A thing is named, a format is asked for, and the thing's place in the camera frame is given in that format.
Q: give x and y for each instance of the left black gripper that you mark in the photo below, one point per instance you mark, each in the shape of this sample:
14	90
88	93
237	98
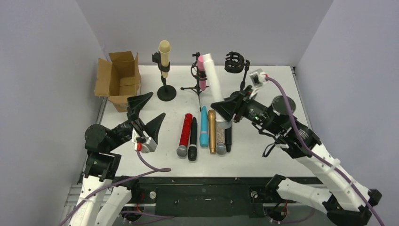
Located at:
137	125

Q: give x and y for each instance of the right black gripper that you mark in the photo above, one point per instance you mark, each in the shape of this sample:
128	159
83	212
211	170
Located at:
238	107

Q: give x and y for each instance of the gold microphone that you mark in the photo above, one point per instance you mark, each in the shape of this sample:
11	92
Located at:
212	130

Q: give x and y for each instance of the slim black microphone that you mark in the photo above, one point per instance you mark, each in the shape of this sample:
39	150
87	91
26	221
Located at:
228	139

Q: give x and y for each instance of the clip mic stand round base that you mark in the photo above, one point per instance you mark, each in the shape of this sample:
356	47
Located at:
165	92

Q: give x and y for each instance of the blue microphone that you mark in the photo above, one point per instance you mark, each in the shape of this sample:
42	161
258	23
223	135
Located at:
204	138

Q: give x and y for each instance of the tripod shock mount stand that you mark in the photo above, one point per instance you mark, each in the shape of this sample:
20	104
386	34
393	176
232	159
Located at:
196	88

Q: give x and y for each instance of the silver glitter microphone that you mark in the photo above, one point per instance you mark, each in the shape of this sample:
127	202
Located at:
221	148

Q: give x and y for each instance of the white grey microphone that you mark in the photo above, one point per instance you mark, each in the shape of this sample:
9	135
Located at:
216	90

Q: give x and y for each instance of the brown cardboard box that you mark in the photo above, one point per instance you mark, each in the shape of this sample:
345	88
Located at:
118	79

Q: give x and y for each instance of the red glitter microphone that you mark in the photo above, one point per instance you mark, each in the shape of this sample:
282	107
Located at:
185	136

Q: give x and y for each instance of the pink microphone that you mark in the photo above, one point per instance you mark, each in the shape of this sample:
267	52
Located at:
201	73

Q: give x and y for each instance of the cream microphone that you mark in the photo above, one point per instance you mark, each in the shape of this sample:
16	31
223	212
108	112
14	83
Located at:
164	51

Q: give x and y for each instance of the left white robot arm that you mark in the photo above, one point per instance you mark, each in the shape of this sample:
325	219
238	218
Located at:
103	195

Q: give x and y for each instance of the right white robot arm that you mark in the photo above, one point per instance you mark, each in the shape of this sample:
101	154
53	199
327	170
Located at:
342	199

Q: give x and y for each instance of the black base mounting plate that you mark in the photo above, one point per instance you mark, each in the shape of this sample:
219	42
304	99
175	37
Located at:
204	197

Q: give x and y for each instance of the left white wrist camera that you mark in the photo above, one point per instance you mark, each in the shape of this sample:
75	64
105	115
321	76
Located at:
144	144

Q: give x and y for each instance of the shock mount stand round base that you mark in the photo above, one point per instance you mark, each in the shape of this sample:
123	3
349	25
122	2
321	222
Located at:
235	63

